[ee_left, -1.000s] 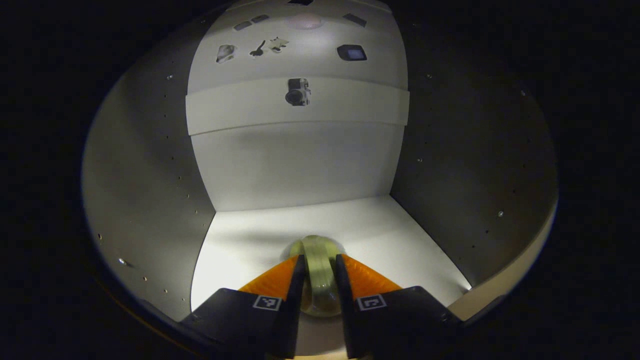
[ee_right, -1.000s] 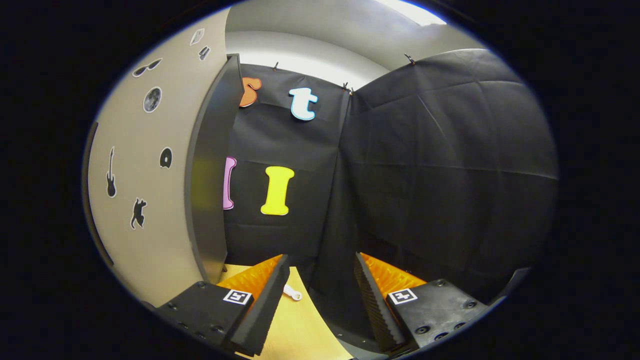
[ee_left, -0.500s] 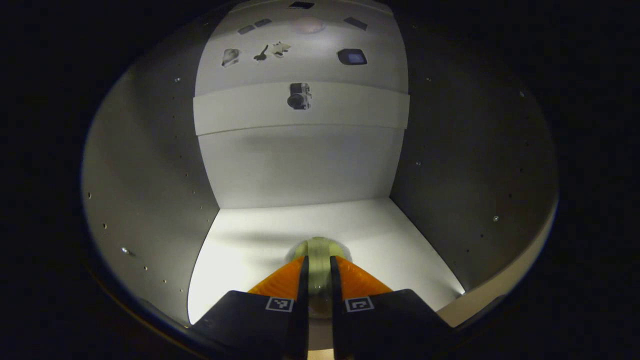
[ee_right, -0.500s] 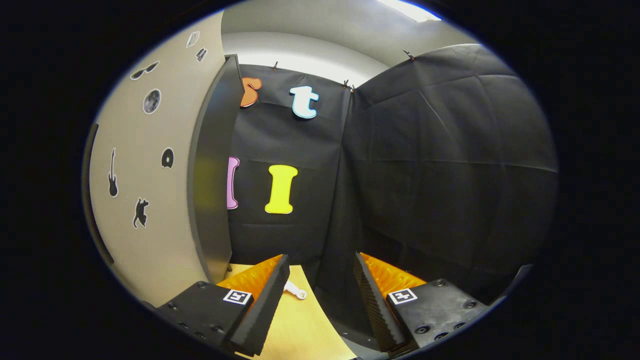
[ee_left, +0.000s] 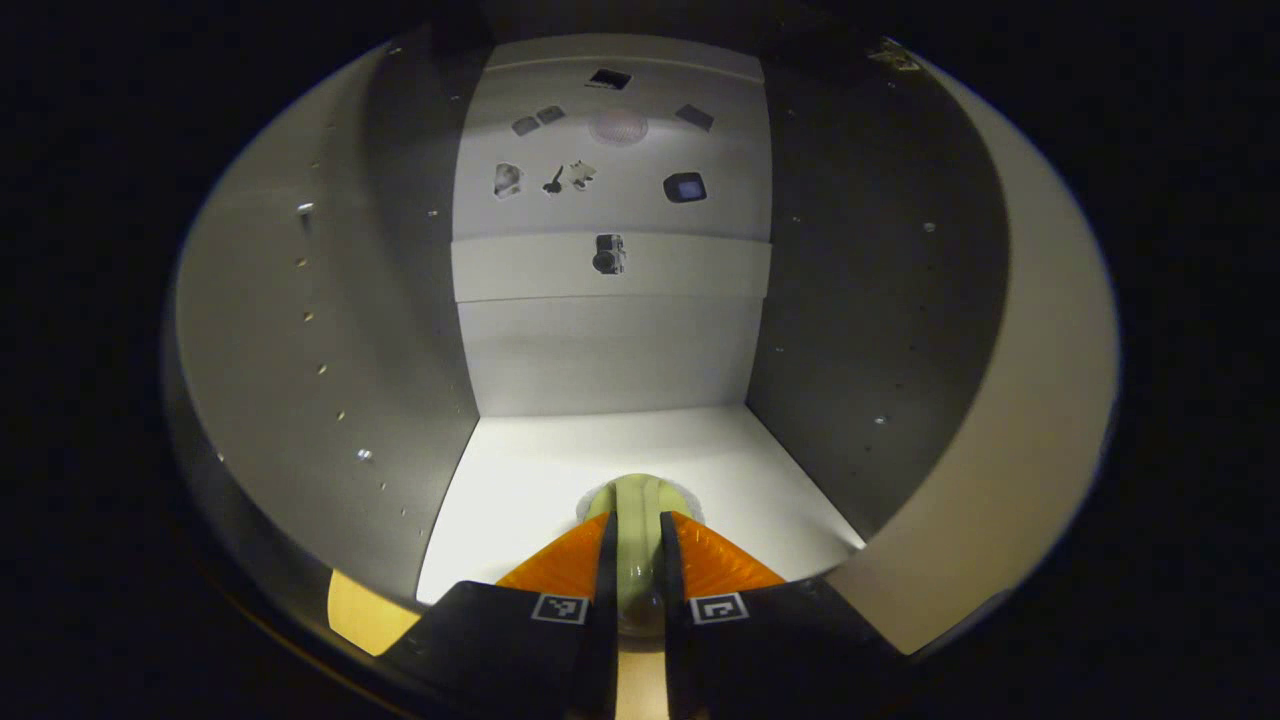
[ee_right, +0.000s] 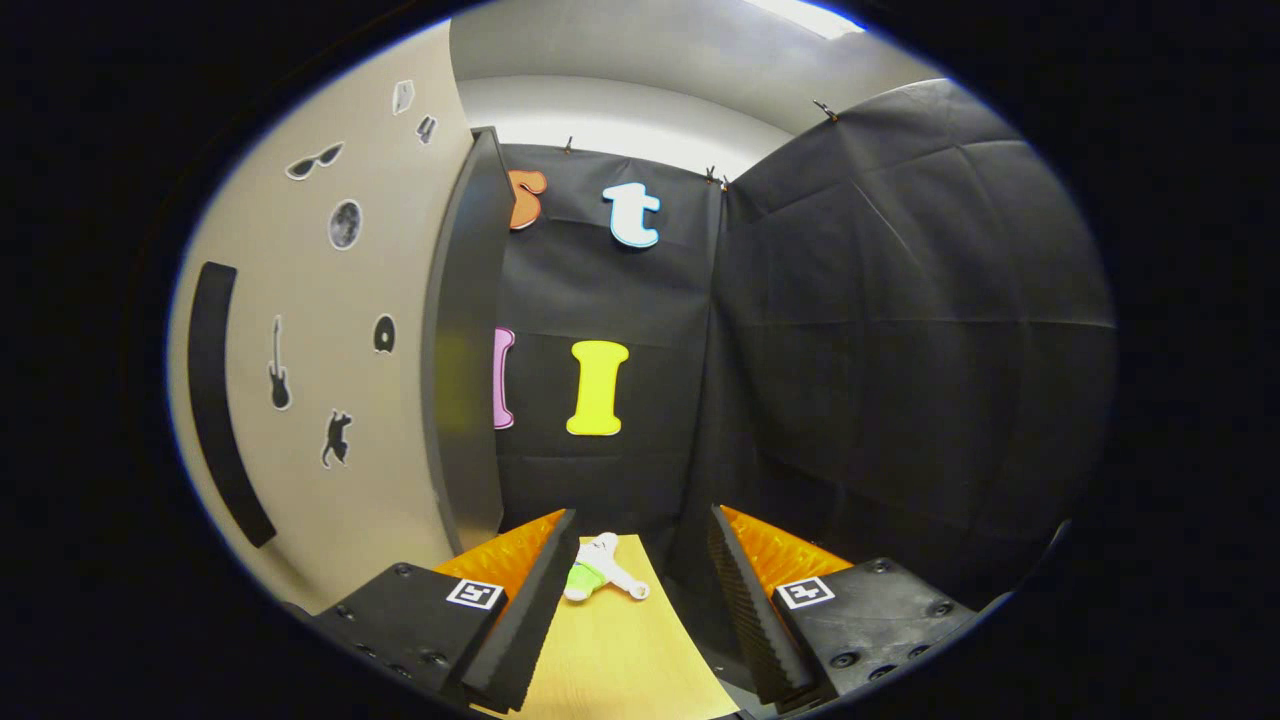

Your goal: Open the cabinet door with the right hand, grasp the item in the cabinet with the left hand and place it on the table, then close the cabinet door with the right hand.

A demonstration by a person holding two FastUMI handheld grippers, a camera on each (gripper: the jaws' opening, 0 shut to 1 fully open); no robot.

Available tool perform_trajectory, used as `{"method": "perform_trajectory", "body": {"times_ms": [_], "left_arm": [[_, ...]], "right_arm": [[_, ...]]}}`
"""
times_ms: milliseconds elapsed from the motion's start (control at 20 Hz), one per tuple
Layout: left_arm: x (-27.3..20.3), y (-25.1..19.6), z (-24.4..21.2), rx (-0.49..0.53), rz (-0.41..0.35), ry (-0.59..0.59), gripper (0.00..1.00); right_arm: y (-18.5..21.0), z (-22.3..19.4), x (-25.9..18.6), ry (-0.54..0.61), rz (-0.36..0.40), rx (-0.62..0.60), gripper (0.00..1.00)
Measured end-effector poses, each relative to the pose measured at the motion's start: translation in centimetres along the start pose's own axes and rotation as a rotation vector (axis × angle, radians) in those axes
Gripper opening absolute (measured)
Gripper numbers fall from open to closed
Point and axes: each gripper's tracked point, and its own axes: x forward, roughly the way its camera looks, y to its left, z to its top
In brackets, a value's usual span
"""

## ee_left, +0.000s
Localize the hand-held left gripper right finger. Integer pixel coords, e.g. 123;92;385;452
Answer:
657;510;906;720

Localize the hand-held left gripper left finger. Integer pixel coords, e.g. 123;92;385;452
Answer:
385;512;621;720

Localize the pale green bottle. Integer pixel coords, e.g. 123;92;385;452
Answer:
577;472;702;642

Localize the dark grey cabinet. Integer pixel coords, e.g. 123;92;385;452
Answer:
165;25;1013;623

